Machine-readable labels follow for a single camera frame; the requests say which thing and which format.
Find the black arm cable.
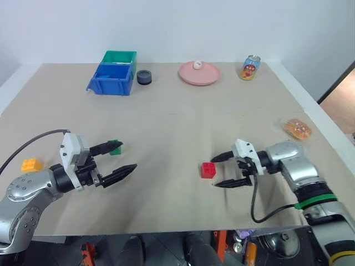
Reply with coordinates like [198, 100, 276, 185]
[0, 129, 70, 174]
[250, 173, 300, 224]

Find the orange and black stand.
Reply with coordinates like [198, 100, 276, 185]
[212, 229, 228, 263]
[79, 242, 97, 266]

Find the orange toy brick cube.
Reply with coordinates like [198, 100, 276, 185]
[21, 158, 45, 174]

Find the silver can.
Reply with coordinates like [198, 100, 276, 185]
[232, 231, 245, 253]

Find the beige table cover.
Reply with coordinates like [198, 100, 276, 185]
[0, 62, 355, 237]

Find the pink plate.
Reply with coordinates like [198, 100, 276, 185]
[177, 60, 222, 86]

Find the printed drink can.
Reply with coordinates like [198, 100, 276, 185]
[239, 54, 262, 81]

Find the orange can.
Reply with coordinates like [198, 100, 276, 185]
[244, 242, 258, 266]

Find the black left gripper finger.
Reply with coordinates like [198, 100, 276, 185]
[89, 140, 124, 157]
[101, 163, 138, 190]

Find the black round puck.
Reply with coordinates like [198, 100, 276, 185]
[136, 69, 153, 85]

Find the green toy brick cube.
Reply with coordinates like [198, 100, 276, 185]
[108, 139, 123, 156]

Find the wrapped bread bun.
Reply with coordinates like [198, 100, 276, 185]
[272, 117, 314, 143]

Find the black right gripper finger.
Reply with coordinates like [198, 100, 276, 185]
[209, 150, 236, 163]
[213, 177, 252, 190]

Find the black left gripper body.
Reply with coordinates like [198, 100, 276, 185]
[74, 154, 105, 188]

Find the dark door frame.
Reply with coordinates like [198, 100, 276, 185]
[317, 59, 355, 105]

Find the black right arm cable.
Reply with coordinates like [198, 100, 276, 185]
[250, 173, 300, 224]

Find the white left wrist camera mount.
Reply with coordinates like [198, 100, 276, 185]
[58, 132, 91, 192]

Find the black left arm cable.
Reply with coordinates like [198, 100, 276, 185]
[0, 129, 70, 174]

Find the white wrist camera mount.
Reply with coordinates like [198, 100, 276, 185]
[232, 138, 265, 176]
[58, 132, 91, 192]

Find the red toy brick cube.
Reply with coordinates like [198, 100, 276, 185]
[200, 162, 217, 180]

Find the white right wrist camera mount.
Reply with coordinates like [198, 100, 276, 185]
[232, 138, 265, 176]

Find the black box with grey dome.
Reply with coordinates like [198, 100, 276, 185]
[250, 225, 313, 266]

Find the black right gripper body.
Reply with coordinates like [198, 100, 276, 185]
[235, 156, 260, 186]

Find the green plastic storage bin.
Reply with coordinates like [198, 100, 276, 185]
[100, 49, 138, 76]

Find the dark rounded shape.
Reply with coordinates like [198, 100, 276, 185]
[121, 234, 147, 266]
[184, 233, 220, 266]

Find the blue plastic storage bin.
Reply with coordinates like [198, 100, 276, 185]
[85, 63, 134, 96]

